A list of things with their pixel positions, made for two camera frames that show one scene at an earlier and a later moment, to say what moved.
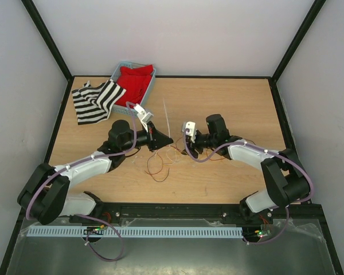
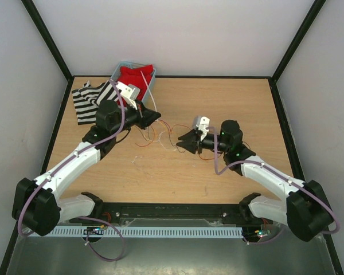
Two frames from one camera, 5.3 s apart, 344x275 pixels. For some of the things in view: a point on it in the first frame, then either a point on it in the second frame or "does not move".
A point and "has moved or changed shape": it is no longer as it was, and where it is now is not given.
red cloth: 135,81 does not move
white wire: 171,159 has moved or changed shape
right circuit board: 261,233 does not move
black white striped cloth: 93,103 does not move
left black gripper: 156,139 -> 145,117
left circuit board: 98,230 does not move
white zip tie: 166,114 -> 151,94
